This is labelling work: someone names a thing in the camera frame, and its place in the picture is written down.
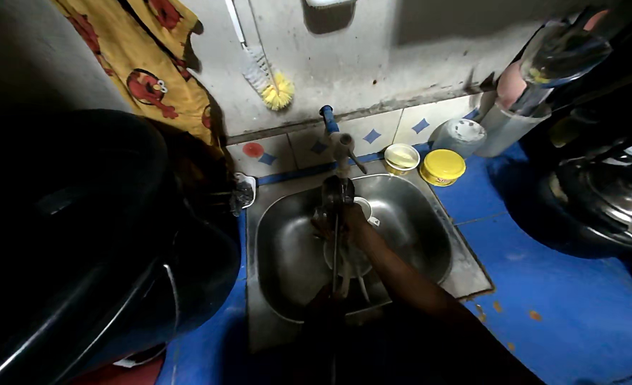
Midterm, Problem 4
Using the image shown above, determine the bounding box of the yellow lidded tub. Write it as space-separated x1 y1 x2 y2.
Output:
420 149 466 187

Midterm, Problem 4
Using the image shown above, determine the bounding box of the dark mesh scrubber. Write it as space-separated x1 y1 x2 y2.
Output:
230 181 255 217

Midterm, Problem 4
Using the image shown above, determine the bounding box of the person's left hand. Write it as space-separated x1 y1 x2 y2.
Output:
303 283 345 324

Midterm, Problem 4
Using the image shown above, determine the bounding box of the white-handled bottle brush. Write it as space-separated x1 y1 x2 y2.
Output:
225 0 272 96

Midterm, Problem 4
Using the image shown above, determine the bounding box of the white-handled utensil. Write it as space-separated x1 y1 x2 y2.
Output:
355 261 371 303

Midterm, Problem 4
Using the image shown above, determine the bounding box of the yellow bristle brush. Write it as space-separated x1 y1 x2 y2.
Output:
248 0 295 111

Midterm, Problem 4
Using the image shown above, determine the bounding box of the clear plastic container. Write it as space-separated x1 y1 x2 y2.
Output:
520 20 613 89

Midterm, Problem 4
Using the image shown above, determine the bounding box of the pink plastic item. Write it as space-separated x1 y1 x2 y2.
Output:
497 60 528 111

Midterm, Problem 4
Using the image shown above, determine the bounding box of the black bucket with wire handle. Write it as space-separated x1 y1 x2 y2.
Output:
94 200 242 370

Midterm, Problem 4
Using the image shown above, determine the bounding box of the silver lidded pot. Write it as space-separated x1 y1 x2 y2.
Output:
540 142 632 270

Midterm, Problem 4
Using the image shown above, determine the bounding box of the red object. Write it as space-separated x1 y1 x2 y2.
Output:
66 343 168 385

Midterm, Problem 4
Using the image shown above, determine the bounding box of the translucent upturned container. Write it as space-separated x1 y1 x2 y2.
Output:
432 118 488 158

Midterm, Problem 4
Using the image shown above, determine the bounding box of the person's right hand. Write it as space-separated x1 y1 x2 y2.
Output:
313 202 369 242

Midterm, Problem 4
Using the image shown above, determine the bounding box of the white soap dish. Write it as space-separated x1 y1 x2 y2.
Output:
235 172 257 209

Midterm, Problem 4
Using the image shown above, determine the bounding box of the tall translucent pitcher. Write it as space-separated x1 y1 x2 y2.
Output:
475 94 552 158

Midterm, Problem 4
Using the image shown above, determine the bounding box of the person's right forearm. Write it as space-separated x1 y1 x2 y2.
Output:
354 222 546 385

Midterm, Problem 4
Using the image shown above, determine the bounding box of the open white tub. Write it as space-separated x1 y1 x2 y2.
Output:
384 143 421 176

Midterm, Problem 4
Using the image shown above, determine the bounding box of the round light bowl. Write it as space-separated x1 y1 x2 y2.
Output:
323 235 374 279

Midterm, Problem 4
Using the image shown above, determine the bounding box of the white cup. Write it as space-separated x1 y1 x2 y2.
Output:
353 196 381 227

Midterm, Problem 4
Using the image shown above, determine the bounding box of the yellow printed garment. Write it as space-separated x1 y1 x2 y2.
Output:
51 0 226 161

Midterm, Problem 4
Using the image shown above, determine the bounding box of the person's left forearm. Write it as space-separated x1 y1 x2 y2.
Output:
289 318 349 385

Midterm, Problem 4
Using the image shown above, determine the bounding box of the large black barrel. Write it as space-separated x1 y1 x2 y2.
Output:
0 108 169 385

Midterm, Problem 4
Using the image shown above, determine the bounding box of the grey faucet with blue pipe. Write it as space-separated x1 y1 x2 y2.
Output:
319 105 368 179

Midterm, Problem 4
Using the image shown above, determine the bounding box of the stainless steel sink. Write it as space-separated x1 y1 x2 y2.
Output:
246 167 494 354

